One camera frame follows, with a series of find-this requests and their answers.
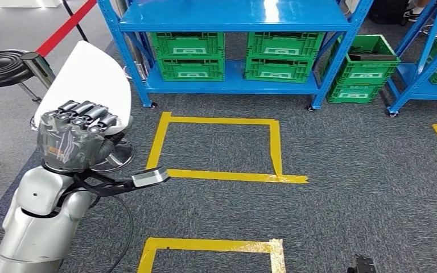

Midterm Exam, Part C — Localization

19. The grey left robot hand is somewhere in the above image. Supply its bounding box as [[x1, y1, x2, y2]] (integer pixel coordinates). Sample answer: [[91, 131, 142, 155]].
[[36, 100, 119, 174]]

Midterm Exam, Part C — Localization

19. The white curved panel part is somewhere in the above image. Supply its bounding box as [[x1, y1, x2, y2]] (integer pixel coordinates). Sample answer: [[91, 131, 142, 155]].
[[32, 40, 133, 135]]

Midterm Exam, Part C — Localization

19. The blue metal shelf rack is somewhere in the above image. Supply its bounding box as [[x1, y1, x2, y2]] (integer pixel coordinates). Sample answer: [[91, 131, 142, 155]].
[[386, 0, 437, 118], [97, 0, 374, 113]]

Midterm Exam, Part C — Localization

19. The clear plastic film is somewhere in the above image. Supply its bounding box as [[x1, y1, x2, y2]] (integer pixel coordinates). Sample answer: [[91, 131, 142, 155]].
[[36, 111, 106, 172]]

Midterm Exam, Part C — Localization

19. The red barrier belt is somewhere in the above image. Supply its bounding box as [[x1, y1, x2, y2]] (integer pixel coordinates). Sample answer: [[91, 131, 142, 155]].
[[35, 0, 98, 57]]

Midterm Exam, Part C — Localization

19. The black round stool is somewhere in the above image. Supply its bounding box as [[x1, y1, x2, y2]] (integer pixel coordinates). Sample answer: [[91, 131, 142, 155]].
[[0, 49, 43, 104]]

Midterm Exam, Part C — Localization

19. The thin black pole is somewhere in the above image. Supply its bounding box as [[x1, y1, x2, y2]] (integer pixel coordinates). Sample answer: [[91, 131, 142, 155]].
[[61, 0, 89, 42]]

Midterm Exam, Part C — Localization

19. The white lit display plinth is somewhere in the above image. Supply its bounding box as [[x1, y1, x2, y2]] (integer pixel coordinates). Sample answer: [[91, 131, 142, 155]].
[[0, 0, 63, 9]]

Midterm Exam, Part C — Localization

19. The yellow floor tape square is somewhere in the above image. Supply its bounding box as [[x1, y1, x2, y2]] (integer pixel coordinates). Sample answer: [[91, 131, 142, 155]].
[[137, 237, 286, 273], [146, 111, 309, 185]]

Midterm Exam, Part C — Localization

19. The black bulky object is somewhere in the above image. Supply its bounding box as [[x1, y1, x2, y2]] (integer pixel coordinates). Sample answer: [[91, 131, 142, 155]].
[[367, 0, 410, 25]]

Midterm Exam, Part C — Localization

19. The person's foot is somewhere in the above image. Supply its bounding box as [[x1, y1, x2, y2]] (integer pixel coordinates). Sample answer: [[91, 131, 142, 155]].
[[403, 0, 430, 23]]

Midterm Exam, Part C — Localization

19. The black camera bracket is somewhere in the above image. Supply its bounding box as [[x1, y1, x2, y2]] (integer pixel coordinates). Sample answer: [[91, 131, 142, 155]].
[[58, 169, 137, 198]]

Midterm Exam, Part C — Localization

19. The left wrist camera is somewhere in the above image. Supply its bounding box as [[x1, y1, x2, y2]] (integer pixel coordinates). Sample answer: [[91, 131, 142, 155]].
[[131, 167, 171, 188]]

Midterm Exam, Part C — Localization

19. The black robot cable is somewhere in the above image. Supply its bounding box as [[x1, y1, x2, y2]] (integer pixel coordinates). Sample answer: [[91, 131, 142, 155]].
[[90, 194, 135, 273]]

